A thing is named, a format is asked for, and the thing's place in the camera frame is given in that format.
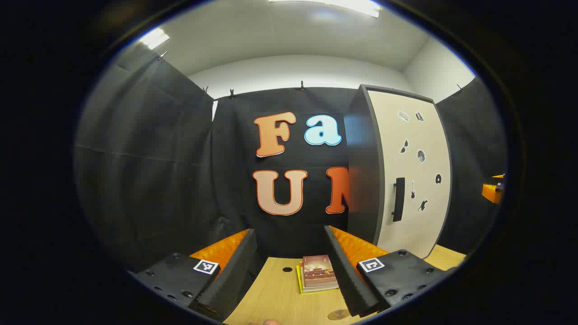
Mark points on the brown book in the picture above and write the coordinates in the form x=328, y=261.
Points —
x=318, y=271

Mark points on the white cabinet door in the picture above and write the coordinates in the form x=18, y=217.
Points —
x=406, y=234

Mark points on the square ceiling light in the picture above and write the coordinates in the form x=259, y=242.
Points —
x=154, y=38

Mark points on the yellow book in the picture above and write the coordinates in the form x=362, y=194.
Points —
x=299, y=282

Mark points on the black backdrop cloth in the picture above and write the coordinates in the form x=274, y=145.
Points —
x=158, y=158

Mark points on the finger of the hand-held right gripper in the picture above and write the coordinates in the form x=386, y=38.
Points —
x=492, y=192

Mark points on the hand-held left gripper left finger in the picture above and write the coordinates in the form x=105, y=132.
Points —
x=235, y=275

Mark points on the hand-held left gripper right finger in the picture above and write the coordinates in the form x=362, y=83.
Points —
x=347, y=280

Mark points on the grey cabinet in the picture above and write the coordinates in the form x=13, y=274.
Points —
x=363, y=180

